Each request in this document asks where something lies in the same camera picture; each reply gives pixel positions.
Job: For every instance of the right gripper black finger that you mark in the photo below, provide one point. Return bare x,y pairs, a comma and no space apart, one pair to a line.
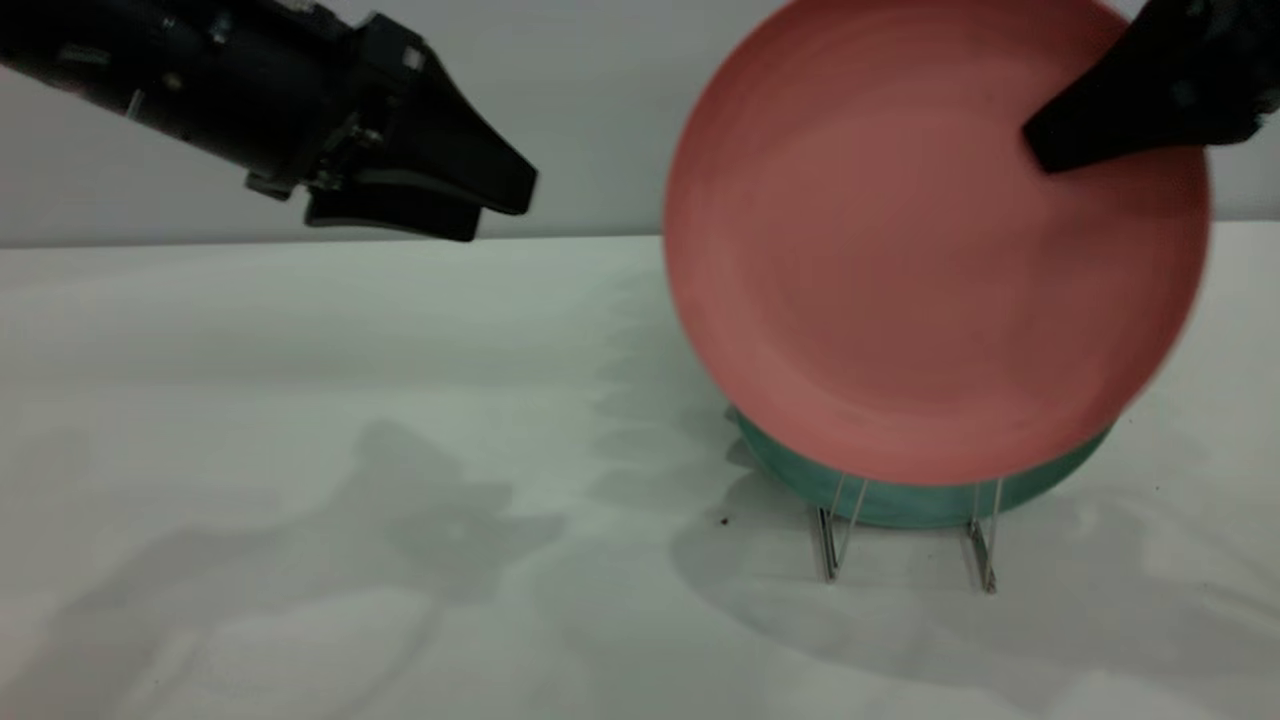
1130,110

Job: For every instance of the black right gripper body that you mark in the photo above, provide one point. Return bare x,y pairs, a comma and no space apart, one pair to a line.
1240,60

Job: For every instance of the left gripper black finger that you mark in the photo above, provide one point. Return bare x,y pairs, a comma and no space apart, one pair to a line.
400,208
460,160

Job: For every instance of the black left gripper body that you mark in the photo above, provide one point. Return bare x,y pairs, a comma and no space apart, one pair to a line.
340,100

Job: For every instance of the pink plastic plate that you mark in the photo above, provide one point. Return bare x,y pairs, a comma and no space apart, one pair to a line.
900,300

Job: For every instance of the green plastic plate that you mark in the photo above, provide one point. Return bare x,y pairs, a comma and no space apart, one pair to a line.
900,507

